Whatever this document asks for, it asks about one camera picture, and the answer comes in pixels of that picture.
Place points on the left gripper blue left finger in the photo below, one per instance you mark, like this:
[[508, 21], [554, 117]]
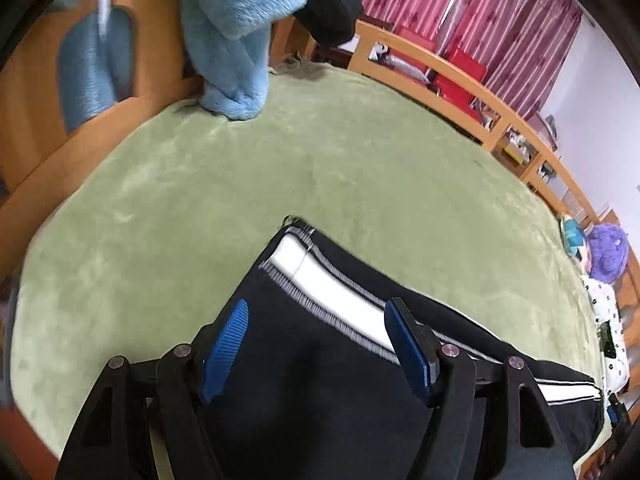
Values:
[[111, 437]]

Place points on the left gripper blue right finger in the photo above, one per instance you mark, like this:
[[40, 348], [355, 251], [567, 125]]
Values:
[[488, 421]]

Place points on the black track pants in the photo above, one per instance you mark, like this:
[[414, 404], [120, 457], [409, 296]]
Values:
[[317, 391]]

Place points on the green plush bed blanket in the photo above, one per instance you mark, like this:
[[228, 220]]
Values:
[[154, 242]]

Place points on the white floral pillow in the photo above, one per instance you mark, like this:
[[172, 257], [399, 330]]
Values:
[[610, 332]]

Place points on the purple plush toy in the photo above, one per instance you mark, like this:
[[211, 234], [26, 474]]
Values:
[[609, 249]]

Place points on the right pink curtain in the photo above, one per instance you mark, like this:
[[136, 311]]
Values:
[[522, 44]]

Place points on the light blue fleece garment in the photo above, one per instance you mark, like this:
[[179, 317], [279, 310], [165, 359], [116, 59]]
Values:
[[227, 41]]

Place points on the black garment on footboard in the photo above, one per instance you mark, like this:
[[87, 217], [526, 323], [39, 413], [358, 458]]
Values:
[[330, 22]]

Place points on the wooden bed frame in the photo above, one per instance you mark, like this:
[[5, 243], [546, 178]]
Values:
[[43, 164]]

